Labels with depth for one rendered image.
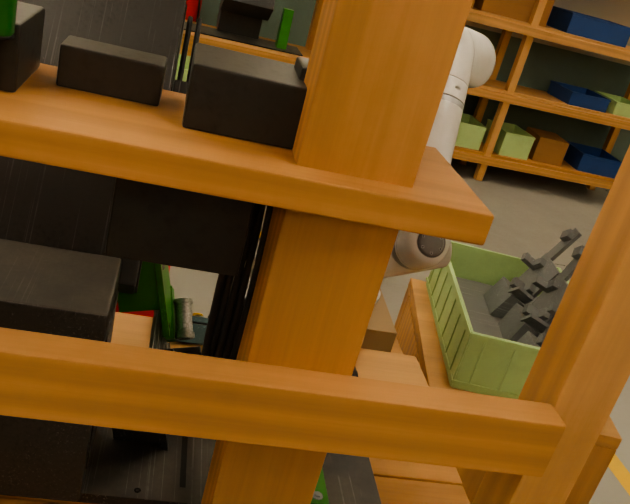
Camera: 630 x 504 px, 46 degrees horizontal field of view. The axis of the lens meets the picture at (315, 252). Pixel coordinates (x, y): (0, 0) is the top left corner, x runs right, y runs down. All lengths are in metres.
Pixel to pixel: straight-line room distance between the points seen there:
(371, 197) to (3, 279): 0.55
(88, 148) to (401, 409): 0.49
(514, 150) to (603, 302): 6.13
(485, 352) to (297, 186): 1.23
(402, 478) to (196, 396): 0.67
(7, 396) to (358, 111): 0.52
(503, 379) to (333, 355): 1.09
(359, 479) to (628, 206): 0.70
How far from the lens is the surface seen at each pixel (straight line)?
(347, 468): 1.43
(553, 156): 7.35
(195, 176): 0.79
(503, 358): 1.97
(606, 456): 2.15
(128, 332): 1.65
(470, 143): 6.94
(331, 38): 0.80
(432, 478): 1.52
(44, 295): 1.08
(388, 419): 0.97
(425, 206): 0.83
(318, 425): 0.95
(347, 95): 0.82
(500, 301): 2.32
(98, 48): 0.94
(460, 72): 1.32
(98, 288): 1.11
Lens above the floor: 1.79
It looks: 24 degrees down
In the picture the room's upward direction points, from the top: 15 degrees clockwise
